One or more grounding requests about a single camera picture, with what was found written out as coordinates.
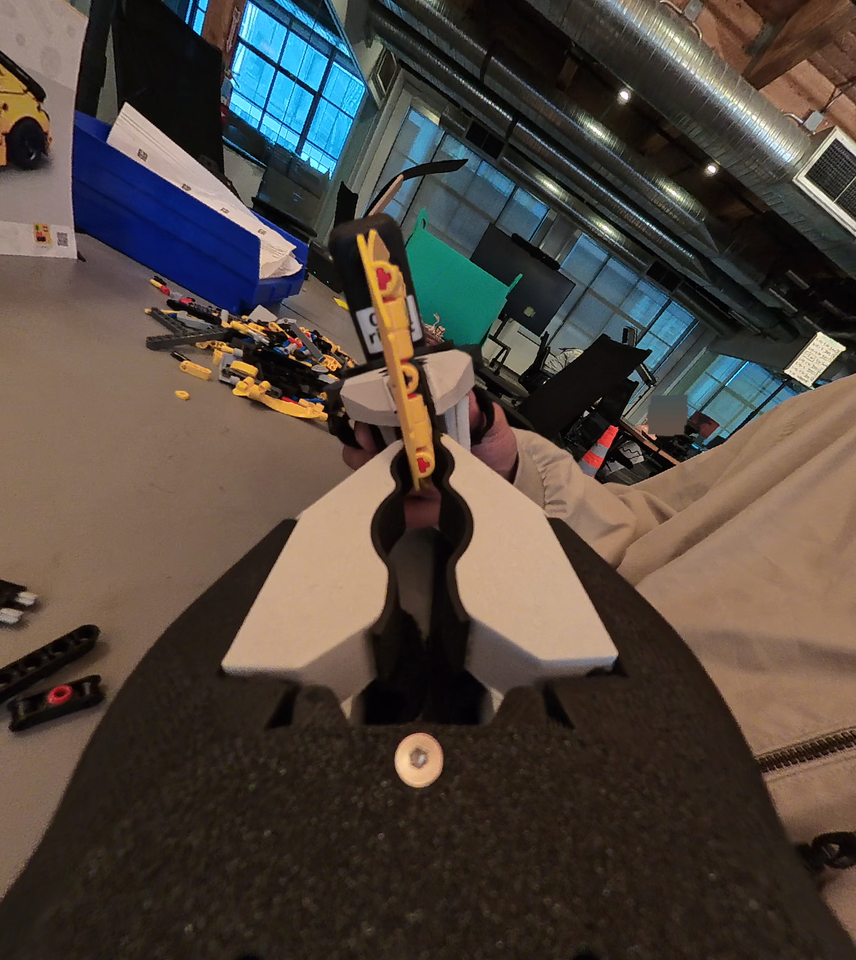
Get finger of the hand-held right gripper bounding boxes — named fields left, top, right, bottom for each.
left=419, top=352, right=478, bottom=453
left=341, top=367, right=404, bottom=429

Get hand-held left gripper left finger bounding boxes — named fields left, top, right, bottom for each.
left=221, top=442, right=408, bottom=723

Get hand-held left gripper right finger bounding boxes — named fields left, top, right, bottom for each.
left=439, top=435, right=619, bottom=723

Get long yellow beam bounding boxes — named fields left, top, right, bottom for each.
left=356, top=228, right=442, bottom=494

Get grey desk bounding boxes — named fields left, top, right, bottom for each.
left=0, top=240, right=399, bottom=939

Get person's right hand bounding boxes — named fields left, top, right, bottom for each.
left=341, top=390, right=521, bottom=532

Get green folded board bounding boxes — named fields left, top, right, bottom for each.
left=403, top=208, right=524, bottom=348

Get pile of yellow black bricks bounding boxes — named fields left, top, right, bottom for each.
left=144, top=273, right=359, bottom=423

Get black monitor screen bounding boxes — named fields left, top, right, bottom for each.
left=469, top=223, right=578, bottom=333

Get orange traffic cone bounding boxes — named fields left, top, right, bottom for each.
left=578, top=424, right=621, bottom=480

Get large paned window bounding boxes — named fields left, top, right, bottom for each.
left=184, top=0, right=368, bottom=178

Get blue plastic bin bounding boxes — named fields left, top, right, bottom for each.
left=71, top=111, right=311, bottom=316

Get white paper sheets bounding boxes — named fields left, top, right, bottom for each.
left=107, top=102, right=304, bottom=279

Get person's beige jacket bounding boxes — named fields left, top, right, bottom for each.
left=615, top=348, right=856, bottom=960

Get short black beam red pin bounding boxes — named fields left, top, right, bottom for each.
left=7, top=674, right=107, bottom=732

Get black standing panel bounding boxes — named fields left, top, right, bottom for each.
left=77, top=0, right=227, bottom=175

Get black beam with red pins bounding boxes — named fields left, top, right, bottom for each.
left=0, top=624, right=102, bottom=735

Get white notice sheet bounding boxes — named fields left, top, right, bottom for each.
left=782, top=332, right=848, bottom=390

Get instruction booklet car picture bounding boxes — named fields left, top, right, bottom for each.
left=0, top=0, right=89, bottom=260

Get white vent grille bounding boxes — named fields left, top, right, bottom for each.
left=792, top=126, right=856, bottom=240

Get wooden post red sign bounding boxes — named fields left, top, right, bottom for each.
left=201, top=0, right=249, bottom=55

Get silver air duct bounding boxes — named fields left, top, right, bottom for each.
left=525, top=0, right=856, bottom=295

